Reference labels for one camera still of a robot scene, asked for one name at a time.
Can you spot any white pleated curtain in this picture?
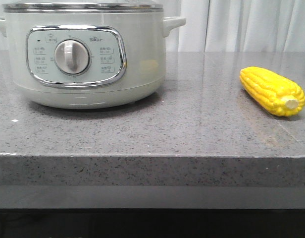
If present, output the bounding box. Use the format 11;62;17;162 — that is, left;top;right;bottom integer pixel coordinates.
0;0;305;55

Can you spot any yellow corn cob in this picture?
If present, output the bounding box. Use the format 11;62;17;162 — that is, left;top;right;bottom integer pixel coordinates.
240;66;305;117

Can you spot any pale green electric cooking pot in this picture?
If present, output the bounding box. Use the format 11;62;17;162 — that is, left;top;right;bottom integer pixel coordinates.
0;8;186;109

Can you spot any glass pot lid steel rim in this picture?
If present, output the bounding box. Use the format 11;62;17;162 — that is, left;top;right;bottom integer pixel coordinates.
2;0;163;13

